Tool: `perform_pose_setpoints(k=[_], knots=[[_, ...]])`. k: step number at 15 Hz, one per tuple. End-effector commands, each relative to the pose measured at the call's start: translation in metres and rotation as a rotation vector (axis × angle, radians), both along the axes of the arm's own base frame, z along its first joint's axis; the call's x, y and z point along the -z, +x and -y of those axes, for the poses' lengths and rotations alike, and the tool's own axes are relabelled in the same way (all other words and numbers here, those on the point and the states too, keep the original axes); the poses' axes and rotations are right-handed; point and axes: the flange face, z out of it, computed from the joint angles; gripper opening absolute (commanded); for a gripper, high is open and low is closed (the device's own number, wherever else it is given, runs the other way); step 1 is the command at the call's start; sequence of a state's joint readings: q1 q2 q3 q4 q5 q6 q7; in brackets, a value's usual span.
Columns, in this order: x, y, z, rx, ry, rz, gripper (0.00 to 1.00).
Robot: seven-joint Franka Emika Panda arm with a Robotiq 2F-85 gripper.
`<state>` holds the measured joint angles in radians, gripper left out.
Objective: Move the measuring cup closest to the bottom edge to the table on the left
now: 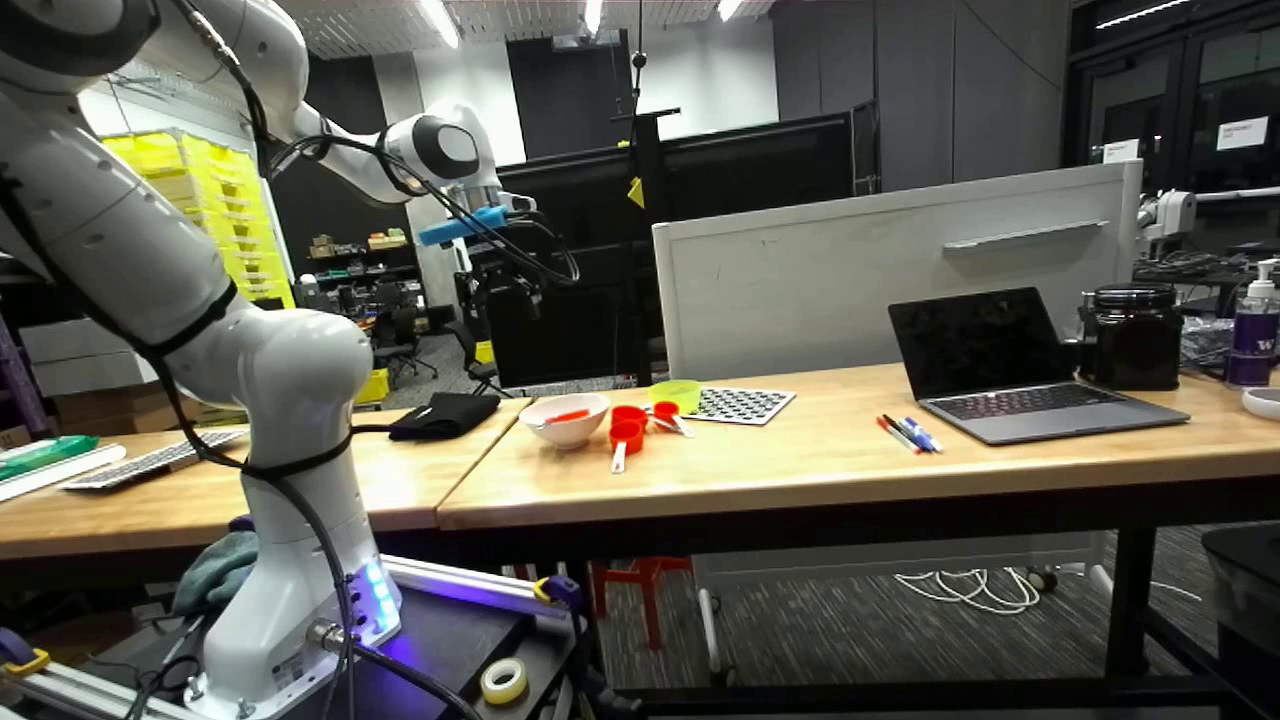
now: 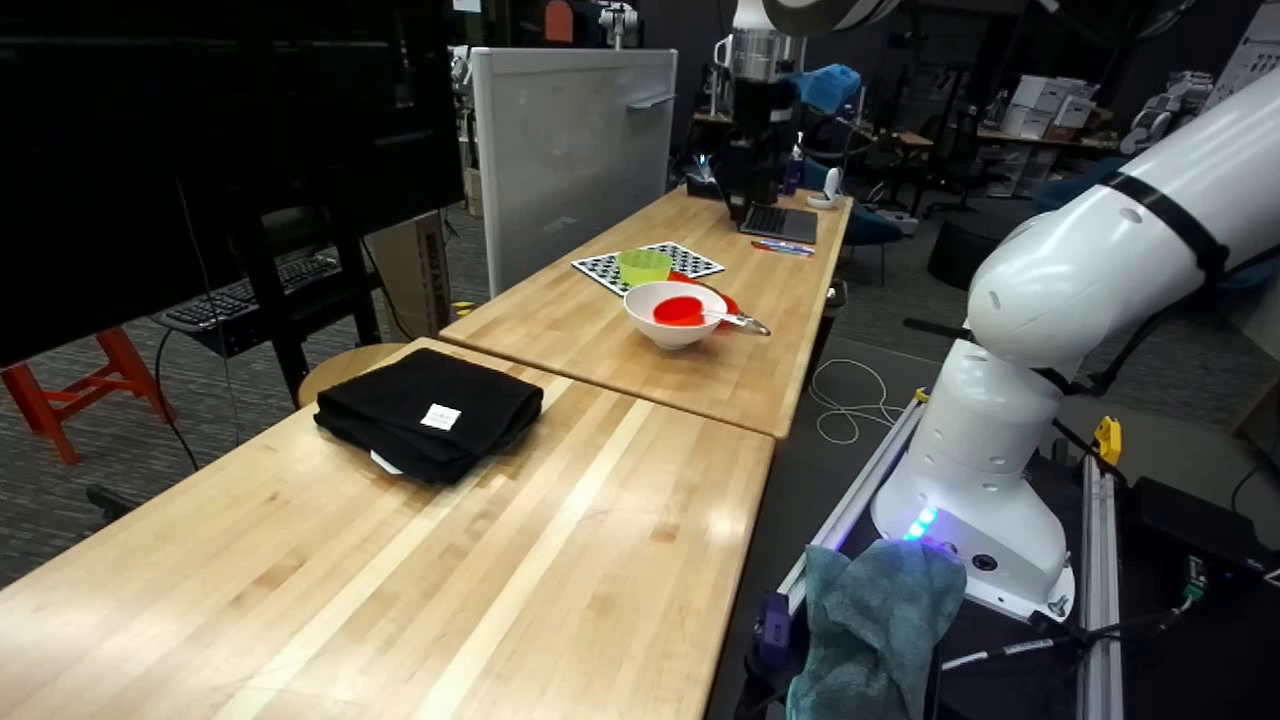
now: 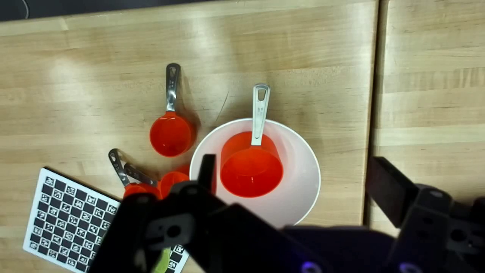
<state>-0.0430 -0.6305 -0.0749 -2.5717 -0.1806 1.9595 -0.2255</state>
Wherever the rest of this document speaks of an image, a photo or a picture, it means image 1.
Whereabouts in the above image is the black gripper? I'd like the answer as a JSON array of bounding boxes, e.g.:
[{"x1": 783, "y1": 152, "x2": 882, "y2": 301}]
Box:
[{"x1": 465, "y1": 195, "x2": 584, "y2": 291}]

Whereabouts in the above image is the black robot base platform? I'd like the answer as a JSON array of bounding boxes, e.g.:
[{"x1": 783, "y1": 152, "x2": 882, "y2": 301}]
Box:
[{"x1": 0, "y1": 546, "x2": 594, "y2": 720}]

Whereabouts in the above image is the green measuring cup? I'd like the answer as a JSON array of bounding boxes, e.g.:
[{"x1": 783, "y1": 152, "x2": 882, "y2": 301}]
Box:
[{"x1": 646, "y1": 377, "x2": 710, "y2": 419}]

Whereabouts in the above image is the large black monitor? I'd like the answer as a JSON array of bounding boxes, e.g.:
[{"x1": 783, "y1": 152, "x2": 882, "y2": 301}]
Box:
[{"x1": 480, "y1": 107, "x2": 855, "y2": 390}]

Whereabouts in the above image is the white bowl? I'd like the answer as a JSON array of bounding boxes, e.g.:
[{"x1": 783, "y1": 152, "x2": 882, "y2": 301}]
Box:
[{"x1": 516, "y1": 390, "x2": 618, "y2": 452}]

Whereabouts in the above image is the folded black cloth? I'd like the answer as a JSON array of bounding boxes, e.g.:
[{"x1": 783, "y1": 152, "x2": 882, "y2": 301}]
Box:
[{"x1": 386, "y1": 387, "x2": 503, "y2": 444}]

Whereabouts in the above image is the white partition panel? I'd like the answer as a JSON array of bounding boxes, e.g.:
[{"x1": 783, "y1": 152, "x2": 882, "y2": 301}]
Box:
[{"x1": 649, "y1": 161, "x2": 1149, "y2": 385}]

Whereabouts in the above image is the red metal stool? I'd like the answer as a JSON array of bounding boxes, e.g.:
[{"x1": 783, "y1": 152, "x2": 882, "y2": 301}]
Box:
[{"x1": 584, "y1": 553, "x2": 698, "y2": 652}]

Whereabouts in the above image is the red pen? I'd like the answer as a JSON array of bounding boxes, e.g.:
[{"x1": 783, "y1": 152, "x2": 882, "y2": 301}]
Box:
[{"x1": 874, "y1": 411, "x2": 925, "y2": 461}]

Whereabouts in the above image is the grey keyboard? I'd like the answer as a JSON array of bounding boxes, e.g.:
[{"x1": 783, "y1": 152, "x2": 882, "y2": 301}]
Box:
[{"x1": 60, "y1": 423, "x2": 252, "y2": 497}]

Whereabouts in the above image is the roll of tape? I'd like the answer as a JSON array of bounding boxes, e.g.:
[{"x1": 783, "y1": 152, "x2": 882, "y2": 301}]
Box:
[{"x1": 478, "y1": 655, "x2": 532, "y2": 712}]

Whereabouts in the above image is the blue pen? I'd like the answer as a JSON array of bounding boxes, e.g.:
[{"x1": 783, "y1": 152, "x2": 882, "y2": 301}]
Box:
[{"x1": 894, "y1": 411, "x2": 943, "y2": 456}]

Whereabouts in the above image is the teal rag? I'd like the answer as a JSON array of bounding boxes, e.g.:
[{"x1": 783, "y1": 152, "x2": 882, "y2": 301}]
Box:
[{"x1": 170, "y1": 526, "x2": 264, "y2": 622}]

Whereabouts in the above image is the open grey laptop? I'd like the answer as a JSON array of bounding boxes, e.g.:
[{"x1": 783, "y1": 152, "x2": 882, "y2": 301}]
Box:
[{"x1": 883, "y1": 282, "x2": 1191, "y2": 448}]

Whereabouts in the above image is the green flat tool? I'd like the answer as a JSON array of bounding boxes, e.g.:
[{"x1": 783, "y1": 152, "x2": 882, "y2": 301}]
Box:
[{"x1": 0, "y1": 431, "x2": 103, "y2": 486}]

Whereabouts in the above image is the hand sanitiser pump bottle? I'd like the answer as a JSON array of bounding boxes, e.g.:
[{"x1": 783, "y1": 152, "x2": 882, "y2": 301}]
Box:
[{"x1": 1228, "y1": 260, "x2": 1280, "y2": 390}]

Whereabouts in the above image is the black waste bin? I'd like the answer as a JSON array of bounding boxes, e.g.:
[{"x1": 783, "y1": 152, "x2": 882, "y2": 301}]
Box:
[{"x1": 1200, "y1": 518, "x2": 1280, "y2": 720}]

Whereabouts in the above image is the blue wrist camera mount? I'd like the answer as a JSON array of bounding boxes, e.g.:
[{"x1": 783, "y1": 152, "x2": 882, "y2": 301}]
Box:
[{"x1": 417, "y1": 203, "x2": 516, "y2": 253}]

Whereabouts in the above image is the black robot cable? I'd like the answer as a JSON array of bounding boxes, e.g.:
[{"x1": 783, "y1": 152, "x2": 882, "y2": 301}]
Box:
[{"x1": 0, "y1": 76, "x2": 483, "y2": 720}]

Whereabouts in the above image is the white floor cable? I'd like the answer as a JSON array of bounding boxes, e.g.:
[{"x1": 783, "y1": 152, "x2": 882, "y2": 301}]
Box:
[{"x1": 894, "y1": 558, "x2": 1087, "y2": 618}]

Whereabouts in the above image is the black camera box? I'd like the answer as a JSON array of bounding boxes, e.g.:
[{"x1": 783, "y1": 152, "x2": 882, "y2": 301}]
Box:
[{"x1": 1075, "y1": 281, "x2": 1187, "y2": 394}]

